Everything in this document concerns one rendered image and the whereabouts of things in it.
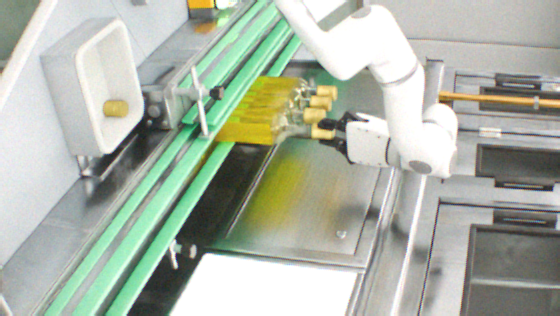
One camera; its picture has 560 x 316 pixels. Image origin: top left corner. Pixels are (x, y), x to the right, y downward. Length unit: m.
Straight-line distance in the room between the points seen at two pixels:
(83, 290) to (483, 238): 0.81
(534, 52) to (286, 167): 6.36
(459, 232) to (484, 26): 6.27
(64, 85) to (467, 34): 6.69
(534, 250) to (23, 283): 0.99
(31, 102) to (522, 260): 1.00
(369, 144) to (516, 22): 6.30
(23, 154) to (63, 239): 0.17
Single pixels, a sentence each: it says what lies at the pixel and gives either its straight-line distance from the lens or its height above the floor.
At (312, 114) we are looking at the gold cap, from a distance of 1.39.
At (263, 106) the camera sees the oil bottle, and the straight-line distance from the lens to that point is 1.41.
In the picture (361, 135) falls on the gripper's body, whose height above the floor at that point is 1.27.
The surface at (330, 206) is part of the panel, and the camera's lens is 1.34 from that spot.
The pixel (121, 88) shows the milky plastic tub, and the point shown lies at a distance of 1.28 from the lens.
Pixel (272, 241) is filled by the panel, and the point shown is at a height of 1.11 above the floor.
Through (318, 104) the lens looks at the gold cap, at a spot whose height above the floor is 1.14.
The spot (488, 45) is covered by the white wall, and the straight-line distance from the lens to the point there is 7.60.
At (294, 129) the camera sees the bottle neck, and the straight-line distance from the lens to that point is 1.35.
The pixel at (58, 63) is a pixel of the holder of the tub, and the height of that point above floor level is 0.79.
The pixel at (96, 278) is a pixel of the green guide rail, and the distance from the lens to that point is 1.04.
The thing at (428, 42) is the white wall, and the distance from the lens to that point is 7.63.
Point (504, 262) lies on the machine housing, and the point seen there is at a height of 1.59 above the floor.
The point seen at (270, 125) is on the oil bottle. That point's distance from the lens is 1.34.
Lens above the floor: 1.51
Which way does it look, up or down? 18 degrees down
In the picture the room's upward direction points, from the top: 94 degrees clockwise
